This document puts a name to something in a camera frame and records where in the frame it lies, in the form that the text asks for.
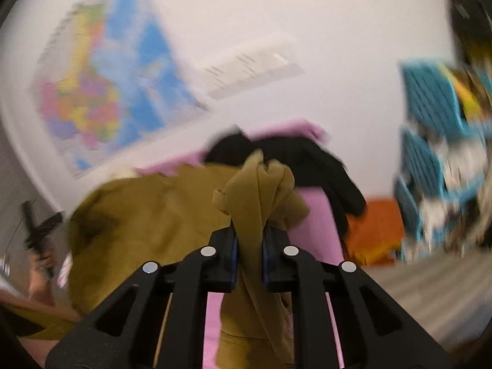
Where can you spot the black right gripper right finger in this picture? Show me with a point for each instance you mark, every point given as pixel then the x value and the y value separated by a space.
pixel 341 317

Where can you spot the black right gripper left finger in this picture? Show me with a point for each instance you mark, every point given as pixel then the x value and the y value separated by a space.
pixel 156 318

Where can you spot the olive brown large jacket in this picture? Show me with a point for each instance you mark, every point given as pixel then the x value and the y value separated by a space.
pixel 129 221

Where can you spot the person's left hand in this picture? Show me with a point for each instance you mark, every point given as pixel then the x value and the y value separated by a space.
pixel 39 289

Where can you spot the pink bed sheet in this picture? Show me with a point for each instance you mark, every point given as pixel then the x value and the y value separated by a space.
pixel 317 233

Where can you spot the black garment on bed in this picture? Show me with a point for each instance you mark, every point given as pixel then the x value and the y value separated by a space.
pixel 311 165

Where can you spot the blue plastic storage basket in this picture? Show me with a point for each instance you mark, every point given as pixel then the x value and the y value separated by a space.
pixel 444 187

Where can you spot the colourful wall map poster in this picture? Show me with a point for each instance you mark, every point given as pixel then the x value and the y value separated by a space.
pixel 108 79

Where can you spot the white wall socket panel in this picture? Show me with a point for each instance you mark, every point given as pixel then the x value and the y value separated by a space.
pixel 249 65

